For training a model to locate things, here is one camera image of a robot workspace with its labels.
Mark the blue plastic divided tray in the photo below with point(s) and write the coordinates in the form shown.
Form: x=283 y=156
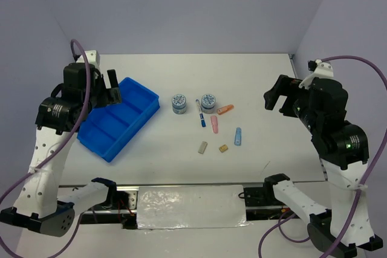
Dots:
x=107 y=130

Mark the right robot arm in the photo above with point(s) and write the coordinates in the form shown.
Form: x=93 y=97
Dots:
x=319 y=102

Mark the blue cleaning gel jar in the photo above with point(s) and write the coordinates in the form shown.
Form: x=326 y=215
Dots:
x=179 y=104

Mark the pink correction tape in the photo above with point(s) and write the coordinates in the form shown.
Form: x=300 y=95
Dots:
x=214 y=123

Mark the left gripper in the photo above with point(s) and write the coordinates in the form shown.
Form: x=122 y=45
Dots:
x=110 y=95

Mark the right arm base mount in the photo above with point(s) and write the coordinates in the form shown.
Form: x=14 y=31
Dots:
x=260 y=203

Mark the blue white whiteboard marker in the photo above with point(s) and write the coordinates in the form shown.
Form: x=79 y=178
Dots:
x=202 y=120

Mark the small tan eraser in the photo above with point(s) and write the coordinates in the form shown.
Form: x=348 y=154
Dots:
x=223 y=148

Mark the grey eraser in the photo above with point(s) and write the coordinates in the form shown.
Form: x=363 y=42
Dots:
x=202 y=147

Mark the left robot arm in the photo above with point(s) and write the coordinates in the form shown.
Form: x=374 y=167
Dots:
x=39 y=208

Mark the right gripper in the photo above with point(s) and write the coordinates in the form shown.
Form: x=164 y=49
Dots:
x=285 y=84

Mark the light blue correction tape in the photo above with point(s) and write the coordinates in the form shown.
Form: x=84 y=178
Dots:
x=237 y=140

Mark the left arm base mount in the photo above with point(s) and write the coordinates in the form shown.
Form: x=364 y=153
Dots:
x=122 y=211

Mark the silver foil sheet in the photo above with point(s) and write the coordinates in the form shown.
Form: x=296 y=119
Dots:
x=167 y=208

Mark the orange correction tape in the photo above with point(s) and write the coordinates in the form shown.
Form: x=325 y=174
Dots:
x=224 y=109

